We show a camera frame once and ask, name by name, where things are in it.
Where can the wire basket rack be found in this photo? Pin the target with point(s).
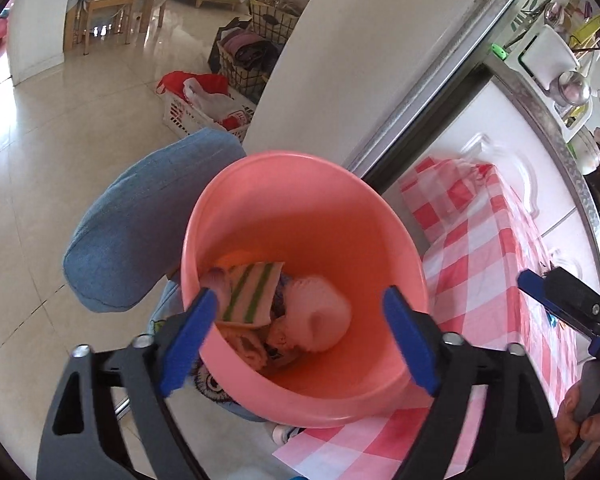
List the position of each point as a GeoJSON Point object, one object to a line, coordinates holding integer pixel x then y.
{"type": "Point", "coordinates": [246, 51]}

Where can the blue cushioned stool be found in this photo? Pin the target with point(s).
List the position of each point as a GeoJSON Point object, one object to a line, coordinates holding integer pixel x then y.
{"type": "Point", "coordinates": [132, 237]}

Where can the pink plastic trash bucket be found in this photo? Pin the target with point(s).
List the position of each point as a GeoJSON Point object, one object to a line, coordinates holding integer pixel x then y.
{"type": "Point", "coordinates": [310, 249]}

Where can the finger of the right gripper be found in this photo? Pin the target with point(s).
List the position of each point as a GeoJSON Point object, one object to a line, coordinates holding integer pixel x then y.
{"type": "Point", "coordinates": [533, 285]}
{"type": "Point", "coordinates": [576, 303]}

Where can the yellow green sponge cloth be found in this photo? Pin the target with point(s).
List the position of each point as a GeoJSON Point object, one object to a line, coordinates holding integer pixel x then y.
{"type": "Point", "coordinates": [251, 292]}

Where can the steel countertop edge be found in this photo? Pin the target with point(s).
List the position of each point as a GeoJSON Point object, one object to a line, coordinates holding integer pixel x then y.
{"type": "Point", "coordinates": [550, 120]}

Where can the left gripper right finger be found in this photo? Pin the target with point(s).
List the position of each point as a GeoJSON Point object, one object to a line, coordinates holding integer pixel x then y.
{"type": "Point", "coordinates": [517, 436]}

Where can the white foam net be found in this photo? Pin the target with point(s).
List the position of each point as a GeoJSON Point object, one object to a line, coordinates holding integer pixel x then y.
{"type": "Point", "coordinates": [316, 316]}

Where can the red white checkered tablecloth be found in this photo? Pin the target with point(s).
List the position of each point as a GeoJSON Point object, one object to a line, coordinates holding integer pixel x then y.
{"type": "Point", "coordinates": [480, 239]}

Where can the green clip on counter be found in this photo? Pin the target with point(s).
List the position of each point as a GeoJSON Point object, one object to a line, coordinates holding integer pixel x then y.
{"type": "Point", "coordinates": [499, 52]}

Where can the steel ladle bowl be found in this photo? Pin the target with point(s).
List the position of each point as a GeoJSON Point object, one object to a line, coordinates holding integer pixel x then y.
{"type": "Point", "coordinates": [570, 88]}

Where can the white kitchen cabinet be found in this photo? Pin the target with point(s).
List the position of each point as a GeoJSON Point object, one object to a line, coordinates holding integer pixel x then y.
{"type": "Point", "coordinates": [486, 123]}

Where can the person right hand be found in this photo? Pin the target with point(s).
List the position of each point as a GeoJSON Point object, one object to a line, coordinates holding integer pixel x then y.
{"type": "Point", "coordinates": [569, 429]}

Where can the white laundry basket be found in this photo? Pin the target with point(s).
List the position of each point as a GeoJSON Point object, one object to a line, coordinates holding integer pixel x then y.
{"type": "Point", "coordinates": [192, 102]}

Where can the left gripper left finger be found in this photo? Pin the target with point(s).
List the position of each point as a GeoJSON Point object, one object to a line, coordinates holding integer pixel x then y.
{"type": "Point", "coordinates": [82, 437]}

